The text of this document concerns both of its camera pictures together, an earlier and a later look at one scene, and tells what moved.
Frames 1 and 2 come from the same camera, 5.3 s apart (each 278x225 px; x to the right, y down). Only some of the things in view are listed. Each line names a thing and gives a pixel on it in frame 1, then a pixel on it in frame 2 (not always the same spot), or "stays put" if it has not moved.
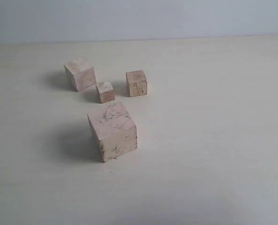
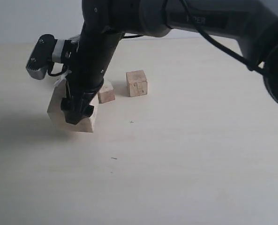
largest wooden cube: x=116 y=131 → x=58 y=116
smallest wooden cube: x=106 y=91 stays put
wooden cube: x=136 y=83 stays put
